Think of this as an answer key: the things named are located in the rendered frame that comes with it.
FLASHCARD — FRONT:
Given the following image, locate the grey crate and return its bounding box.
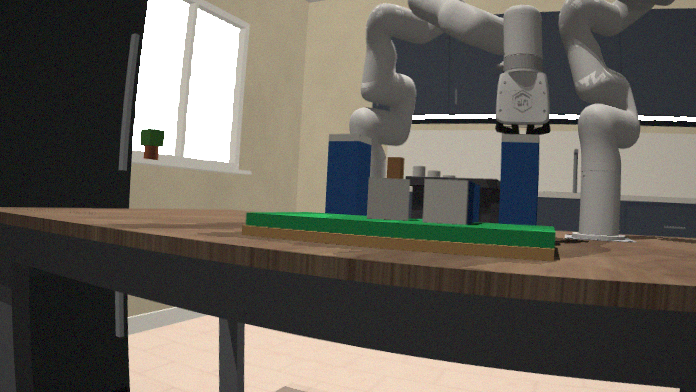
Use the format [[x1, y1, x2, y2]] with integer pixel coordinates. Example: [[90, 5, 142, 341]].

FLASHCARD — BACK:
[[406, 176, 500, 223]]

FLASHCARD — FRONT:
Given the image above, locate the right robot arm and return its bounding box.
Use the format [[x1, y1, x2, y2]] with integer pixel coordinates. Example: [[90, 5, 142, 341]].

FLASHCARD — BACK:
[[349, 0, 543, 178]]

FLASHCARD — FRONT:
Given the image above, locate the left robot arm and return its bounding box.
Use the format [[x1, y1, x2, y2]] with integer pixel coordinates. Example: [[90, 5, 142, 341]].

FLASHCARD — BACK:
[[559, 0, 675, 240]]

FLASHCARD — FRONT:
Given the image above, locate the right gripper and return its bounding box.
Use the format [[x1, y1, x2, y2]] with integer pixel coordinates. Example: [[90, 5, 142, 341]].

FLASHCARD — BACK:
[[495, 68, 550, 135]]

